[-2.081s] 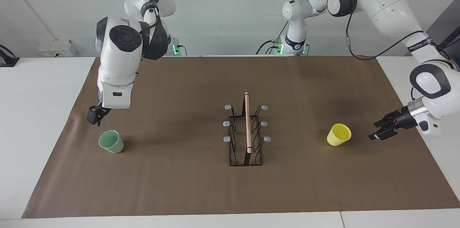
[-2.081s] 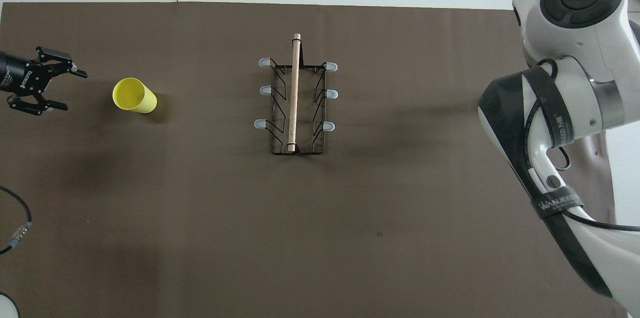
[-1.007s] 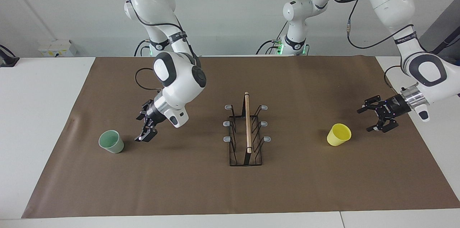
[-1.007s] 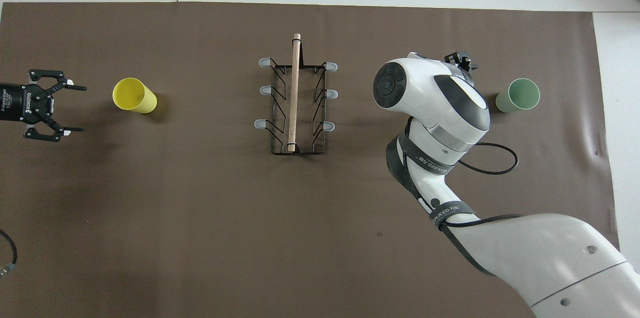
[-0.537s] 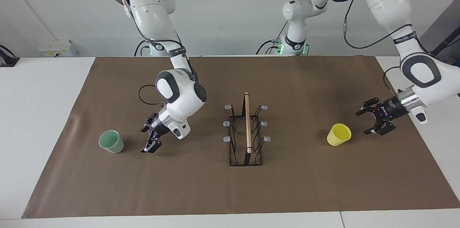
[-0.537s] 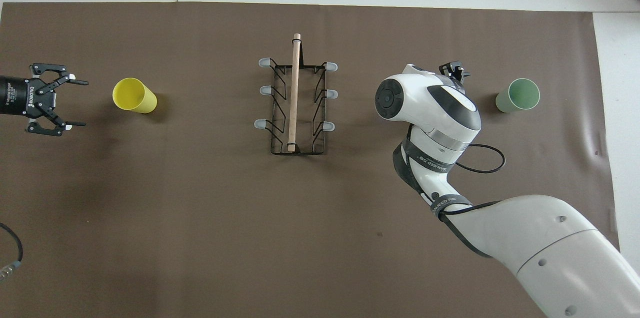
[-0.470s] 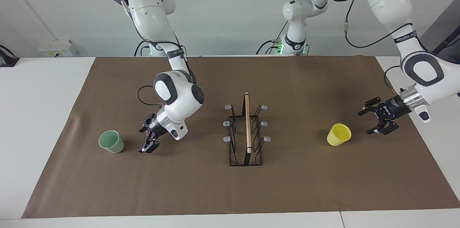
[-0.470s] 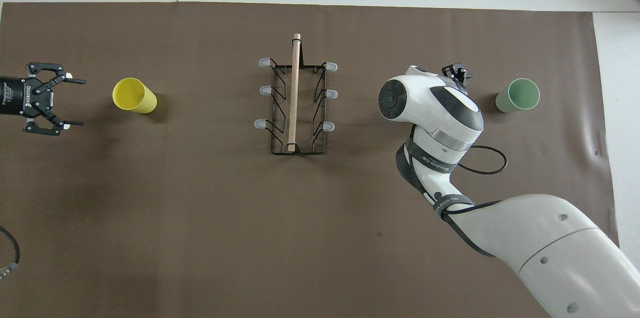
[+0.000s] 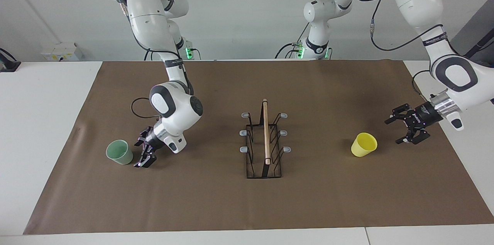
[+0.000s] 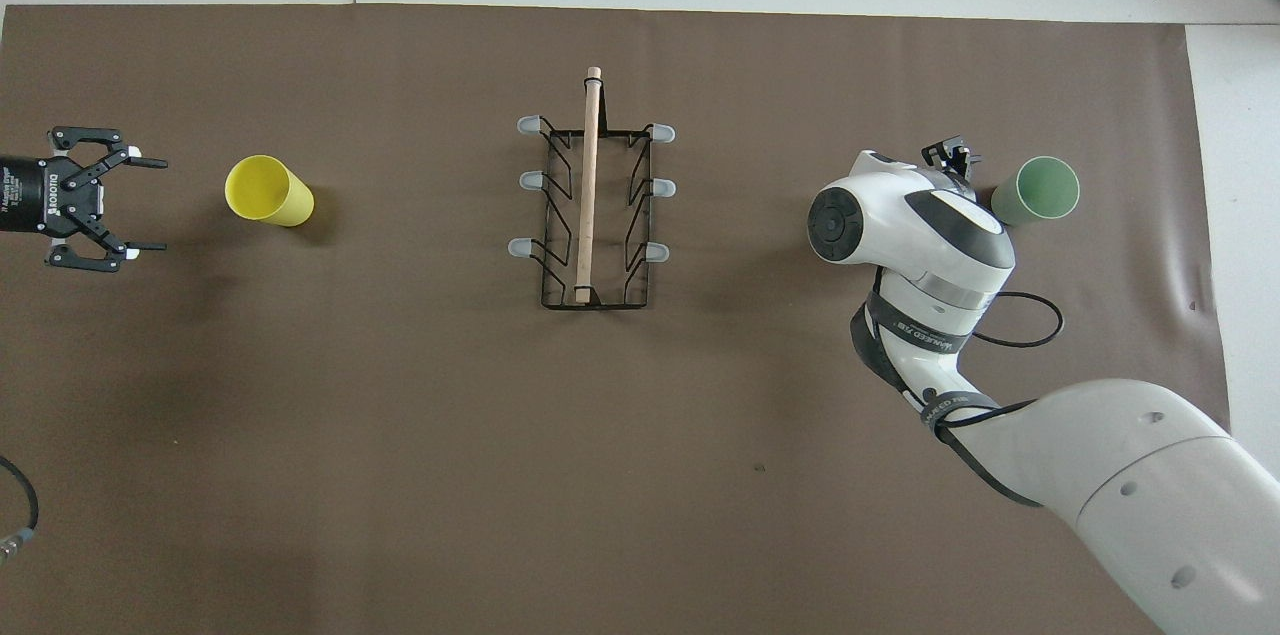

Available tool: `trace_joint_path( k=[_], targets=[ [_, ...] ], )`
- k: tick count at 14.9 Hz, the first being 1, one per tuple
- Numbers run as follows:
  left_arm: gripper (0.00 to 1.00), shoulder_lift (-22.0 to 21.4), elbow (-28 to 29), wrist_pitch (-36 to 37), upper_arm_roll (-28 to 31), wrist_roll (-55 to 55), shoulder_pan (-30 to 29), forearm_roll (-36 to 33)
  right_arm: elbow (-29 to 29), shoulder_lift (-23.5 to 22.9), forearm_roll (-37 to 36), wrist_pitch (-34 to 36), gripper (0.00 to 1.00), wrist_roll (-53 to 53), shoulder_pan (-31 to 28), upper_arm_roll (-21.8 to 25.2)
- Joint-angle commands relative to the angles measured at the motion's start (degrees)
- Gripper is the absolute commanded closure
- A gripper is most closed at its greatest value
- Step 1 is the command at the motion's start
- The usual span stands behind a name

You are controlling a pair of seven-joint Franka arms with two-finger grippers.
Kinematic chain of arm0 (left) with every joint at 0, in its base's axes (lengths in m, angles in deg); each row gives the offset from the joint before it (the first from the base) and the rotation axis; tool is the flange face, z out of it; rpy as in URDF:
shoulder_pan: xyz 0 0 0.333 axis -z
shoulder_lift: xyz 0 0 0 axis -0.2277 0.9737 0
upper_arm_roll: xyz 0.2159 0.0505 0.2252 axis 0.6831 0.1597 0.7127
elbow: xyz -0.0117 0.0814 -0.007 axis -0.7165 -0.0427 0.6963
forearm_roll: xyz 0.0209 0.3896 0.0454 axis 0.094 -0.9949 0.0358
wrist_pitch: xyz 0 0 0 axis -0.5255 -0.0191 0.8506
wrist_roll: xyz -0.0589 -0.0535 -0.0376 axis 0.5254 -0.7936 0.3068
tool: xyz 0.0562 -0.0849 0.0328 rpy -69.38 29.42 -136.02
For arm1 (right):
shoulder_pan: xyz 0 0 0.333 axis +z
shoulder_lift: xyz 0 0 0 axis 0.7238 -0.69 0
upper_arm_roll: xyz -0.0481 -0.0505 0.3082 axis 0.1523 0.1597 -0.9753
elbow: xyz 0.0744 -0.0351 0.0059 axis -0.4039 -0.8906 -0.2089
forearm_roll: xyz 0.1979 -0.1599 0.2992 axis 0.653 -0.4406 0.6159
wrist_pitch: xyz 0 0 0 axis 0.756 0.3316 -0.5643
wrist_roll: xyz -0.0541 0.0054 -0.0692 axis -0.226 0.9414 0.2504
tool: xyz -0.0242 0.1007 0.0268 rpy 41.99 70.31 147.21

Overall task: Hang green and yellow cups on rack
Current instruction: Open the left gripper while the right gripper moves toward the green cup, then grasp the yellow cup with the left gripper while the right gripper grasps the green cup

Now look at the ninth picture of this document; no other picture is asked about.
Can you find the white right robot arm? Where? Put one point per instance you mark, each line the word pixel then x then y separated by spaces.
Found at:
pixel 146 17

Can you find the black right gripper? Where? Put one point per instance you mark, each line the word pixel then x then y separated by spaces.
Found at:
pixel 153 140

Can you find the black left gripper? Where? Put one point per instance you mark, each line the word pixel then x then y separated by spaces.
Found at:
pixel 426 115

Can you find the yellow plastic cup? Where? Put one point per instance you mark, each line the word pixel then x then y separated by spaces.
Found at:
pixel 362 145

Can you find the black pole stand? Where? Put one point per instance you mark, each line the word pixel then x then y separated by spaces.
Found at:
pixel 482 46

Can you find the brown paper table mat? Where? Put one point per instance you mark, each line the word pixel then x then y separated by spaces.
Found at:
pixel 193 198

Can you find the black stand base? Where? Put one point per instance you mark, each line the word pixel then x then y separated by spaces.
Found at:
pixel 7 65

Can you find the pale green plastic cup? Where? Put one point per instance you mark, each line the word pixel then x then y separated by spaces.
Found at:
pixel 119 154

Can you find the white wall socket box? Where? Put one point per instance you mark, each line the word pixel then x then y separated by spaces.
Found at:
pixel 61 52

